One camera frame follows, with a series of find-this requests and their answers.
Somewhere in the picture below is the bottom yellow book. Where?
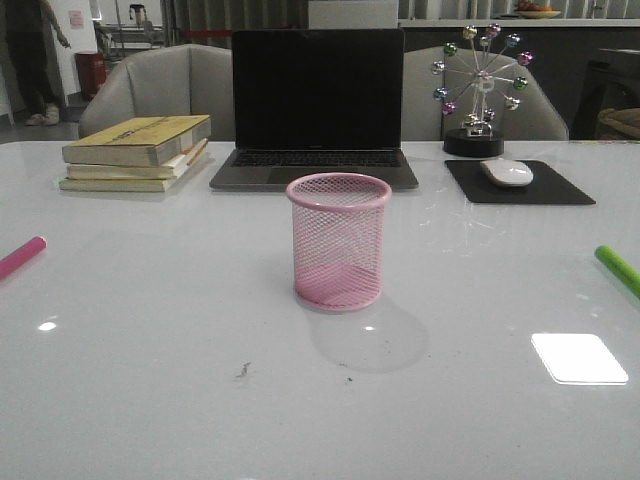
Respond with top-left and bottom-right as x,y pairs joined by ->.
58,149 -> 210,193

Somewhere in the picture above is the yellow book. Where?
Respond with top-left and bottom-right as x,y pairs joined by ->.
62,115 -> 211,167
58,149 -> 210,193

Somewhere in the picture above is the standing person in background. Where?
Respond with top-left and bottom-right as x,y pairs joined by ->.
2,0 -> 70,126

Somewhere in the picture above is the black mouse pad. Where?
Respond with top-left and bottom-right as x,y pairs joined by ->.
445,160 -> 596,206

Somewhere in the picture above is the grey open laptop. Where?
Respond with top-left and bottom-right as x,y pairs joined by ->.
210,28 -> 418,191

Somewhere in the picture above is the top yellow book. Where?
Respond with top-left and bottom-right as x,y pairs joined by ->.
62,115 -> 211,167

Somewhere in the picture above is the ferris wheel desk toy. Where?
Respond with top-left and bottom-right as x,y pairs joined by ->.
430,23 -> 534,158

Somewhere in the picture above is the left grey chair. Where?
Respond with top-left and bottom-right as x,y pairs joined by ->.
78,44 -> 235,141

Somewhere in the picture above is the white computer mouse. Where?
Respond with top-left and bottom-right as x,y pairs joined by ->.
480,158 -> 534,187

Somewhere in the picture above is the right grey chair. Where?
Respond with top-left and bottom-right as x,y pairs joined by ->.
401,46 -> 569,141

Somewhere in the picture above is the fruit bowl on counter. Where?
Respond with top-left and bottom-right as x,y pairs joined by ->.
515,0 -> 561,19

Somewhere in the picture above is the green highlighter pen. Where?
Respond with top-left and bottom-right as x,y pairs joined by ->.
594,245 -> 640,298

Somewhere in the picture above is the grey chair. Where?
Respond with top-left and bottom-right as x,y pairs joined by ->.
78,44 -> 235,141
401,46 -> 569,141

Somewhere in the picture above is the pink mesh pen holder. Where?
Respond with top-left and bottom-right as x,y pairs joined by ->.
286,172 -> 392,311

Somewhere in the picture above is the red bin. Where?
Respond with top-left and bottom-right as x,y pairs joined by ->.
75,51 -> 107,100

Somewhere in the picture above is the middle cream book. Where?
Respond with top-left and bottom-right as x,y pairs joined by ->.
67,139 -> 208,180

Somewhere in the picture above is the pink highlighter pen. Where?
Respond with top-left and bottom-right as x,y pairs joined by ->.
0,236 -> 47,280

